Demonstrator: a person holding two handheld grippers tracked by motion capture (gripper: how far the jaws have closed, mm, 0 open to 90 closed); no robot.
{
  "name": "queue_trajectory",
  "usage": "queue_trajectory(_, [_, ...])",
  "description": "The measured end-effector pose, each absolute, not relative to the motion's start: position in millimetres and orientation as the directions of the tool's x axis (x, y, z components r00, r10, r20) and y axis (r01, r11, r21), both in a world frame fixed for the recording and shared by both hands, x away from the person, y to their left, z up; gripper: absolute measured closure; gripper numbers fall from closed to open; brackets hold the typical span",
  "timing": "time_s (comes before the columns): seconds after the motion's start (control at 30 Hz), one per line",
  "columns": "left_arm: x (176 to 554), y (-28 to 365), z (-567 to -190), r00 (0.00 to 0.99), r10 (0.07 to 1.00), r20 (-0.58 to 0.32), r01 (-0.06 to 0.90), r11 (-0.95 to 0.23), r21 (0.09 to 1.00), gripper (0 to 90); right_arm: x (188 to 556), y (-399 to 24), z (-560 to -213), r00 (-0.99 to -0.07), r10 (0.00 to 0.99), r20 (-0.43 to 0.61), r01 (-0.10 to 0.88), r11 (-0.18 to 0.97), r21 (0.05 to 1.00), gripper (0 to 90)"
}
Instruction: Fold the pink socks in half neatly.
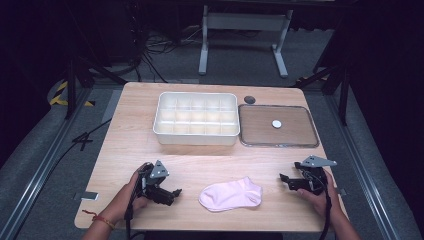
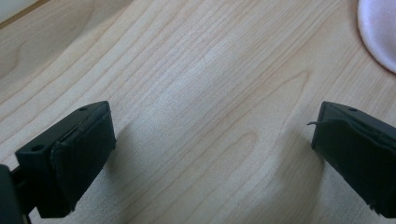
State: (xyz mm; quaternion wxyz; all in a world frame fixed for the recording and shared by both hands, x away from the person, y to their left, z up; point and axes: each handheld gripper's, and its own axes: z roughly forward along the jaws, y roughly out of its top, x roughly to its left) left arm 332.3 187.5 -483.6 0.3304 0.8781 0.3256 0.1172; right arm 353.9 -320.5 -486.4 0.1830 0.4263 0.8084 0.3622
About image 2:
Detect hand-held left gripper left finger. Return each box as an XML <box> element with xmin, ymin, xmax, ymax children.
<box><xmin>14</xmin><ymin>100</ymin><xmax>118</xmax><ymax>219</ymax></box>

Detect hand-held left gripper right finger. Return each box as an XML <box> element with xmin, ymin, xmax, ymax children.
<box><xmin>306</xmin><ymin>100</ymin><xmax>396</xmax><ymax>219</ymax></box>

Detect white round object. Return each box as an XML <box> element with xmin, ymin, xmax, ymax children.
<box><xmin>357</xmin><ymin>0</ymin><xmax>396</xmax><ymax>75</ymax></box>

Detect white flat object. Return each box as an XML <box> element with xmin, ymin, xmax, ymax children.
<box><xmin>0</xmin><ymin>0</ymin><xmax>50</xmax><ymax>30</ymax></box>

